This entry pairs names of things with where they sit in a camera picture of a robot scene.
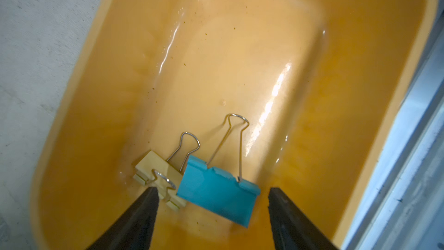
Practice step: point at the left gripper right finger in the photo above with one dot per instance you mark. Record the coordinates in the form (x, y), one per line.
(291, 229)

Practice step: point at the yellow plastic storage tray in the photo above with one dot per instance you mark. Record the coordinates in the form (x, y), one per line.
(297, 94)

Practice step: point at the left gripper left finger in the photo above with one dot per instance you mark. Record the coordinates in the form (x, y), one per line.
(134, 229)

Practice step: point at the teal binder clip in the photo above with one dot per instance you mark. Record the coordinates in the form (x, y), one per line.
(217, 190)

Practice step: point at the pale yellow binder clip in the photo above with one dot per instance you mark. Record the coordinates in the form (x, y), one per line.
(155, 172)

